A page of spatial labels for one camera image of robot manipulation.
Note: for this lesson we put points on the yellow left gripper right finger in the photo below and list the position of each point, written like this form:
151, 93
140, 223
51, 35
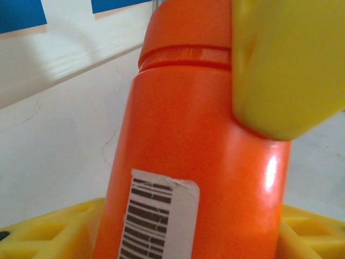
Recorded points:
312, 237

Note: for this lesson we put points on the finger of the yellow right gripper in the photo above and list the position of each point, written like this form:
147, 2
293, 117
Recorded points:
285, 67

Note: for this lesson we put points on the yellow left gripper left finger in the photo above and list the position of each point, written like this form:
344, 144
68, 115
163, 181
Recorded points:
48, 234

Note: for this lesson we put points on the orange pill bottle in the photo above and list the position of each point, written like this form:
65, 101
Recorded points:
188, 121

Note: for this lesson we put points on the aluminium corner post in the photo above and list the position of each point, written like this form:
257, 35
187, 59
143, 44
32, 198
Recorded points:
155, 2

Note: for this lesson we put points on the blue floral wall panel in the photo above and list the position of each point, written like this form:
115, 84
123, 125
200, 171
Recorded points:
118, 5
19, 13

